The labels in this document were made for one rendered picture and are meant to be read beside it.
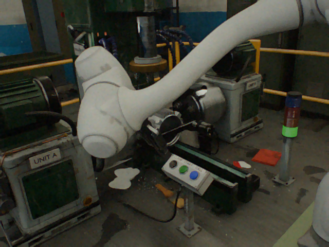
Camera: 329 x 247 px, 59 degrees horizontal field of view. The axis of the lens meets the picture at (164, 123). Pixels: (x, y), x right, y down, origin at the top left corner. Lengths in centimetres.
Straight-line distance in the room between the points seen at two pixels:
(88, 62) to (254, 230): 83
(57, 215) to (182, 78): 77
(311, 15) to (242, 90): 105
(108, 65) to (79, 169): 54
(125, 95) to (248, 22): 32
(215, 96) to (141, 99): 101
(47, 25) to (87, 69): 562
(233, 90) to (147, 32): 59
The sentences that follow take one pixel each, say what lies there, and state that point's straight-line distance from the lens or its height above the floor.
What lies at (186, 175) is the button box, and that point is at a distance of 97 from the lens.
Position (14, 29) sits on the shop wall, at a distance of 645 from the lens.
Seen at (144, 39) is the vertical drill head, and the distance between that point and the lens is 136.
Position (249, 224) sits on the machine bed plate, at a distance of 120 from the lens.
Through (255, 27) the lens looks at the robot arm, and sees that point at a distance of 71.
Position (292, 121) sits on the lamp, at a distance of 132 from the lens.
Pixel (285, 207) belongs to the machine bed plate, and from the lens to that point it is 131.
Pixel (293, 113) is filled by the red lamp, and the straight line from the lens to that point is 131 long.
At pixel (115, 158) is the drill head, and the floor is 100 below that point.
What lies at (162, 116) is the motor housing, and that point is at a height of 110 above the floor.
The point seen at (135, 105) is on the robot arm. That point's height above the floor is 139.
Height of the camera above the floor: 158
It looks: 22 degrees down
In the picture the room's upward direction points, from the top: 3 degrees counter-clockwise
